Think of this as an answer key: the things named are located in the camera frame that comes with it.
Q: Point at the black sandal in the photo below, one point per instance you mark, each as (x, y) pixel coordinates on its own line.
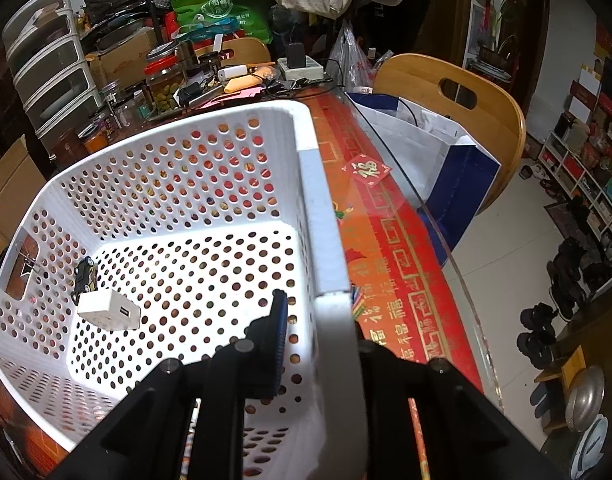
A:
(538, 316)
(535, 347)

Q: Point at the black boots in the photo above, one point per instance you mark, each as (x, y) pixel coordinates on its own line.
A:
(565, 270)

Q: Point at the empty glass jar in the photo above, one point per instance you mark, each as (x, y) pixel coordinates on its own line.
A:
(111, 102)

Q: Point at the red paper sticker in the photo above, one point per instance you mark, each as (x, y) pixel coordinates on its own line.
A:
(368, 170)

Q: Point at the white power strip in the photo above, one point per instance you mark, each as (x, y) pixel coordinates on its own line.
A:
(311, 67)

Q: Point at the brown cardboard box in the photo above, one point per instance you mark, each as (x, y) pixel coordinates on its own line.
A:
(11, 185)

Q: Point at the grey slippers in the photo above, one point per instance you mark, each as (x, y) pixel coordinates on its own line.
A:
(540, 400)

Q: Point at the orange jar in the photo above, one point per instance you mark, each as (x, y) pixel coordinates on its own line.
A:
(93, 142)

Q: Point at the potted plant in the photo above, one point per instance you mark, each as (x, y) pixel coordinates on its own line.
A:
(500, 30)

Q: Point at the white cube shelf unit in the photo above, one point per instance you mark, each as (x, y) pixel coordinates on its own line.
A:
(585, 170)

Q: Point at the white USB charger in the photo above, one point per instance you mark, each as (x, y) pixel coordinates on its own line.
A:
(108, 312)

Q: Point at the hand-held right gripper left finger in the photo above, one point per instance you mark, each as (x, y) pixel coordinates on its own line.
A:
(278, 345)

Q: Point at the small black toy car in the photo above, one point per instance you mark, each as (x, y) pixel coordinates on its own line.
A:
(83, 275)

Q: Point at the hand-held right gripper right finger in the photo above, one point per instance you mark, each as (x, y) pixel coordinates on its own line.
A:
(385, 385)

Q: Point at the red lid pickle jar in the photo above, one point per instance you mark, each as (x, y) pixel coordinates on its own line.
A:
(166, 90)

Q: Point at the metal binder clip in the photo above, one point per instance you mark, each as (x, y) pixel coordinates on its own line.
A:
(23, 260)

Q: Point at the wooden stool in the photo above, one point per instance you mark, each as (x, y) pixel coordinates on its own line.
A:
(560, 370)

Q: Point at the orange snack packet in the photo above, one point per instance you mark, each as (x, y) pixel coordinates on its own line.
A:
(243, 83)

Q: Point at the white plastic bag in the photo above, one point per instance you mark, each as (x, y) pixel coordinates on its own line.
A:
(348, 60)

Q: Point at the grey plastic drawer tower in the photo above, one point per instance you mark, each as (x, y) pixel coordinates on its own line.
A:
(46, 75)

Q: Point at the black power adapter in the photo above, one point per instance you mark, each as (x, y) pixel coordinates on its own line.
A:
(295, 55)

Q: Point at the green shopping bag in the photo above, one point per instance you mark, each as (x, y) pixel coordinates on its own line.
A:
(221, 5)

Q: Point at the printed cardboard box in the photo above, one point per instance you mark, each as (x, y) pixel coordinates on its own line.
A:
(126, 55)

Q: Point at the white perforated plastic basket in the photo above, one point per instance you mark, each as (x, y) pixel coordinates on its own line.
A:
(311, 185)

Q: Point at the metal pot lid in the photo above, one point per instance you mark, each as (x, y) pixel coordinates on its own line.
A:
(585, 400)

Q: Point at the white and blue paper bag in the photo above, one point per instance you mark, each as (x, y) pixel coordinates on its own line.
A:
(425, 150)

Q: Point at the small white device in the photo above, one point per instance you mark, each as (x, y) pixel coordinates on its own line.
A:
(233, 71)

